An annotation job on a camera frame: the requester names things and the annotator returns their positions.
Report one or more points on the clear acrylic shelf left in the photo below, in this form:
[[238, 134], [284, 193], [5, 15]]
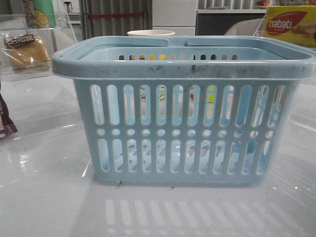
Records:
[[55, 39]]

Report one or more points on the bread slice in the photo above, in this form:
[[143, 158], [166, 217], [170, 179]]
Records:
[[27, 54]]

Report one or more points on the white drawer cabinet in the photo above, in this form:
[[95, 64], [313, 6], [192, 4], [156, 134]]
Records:
[[178, 16]]

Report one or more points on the white paper cup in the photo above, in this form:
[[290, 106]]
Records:
[[137, 33]]

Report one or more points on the dark red snack packet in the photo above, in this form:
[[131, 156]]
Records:
[[7, 126]]

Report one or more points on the yellow nabati wafer box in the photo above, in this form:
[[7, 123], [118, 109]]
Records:
[[293, 24]]

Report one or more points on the light blue plastic basket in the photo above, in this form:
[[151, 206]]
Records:
[[187, 110]]

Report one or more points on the clear acrylic stand right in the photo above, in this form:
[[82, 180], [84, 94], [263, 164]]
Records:
[[259, 32]]

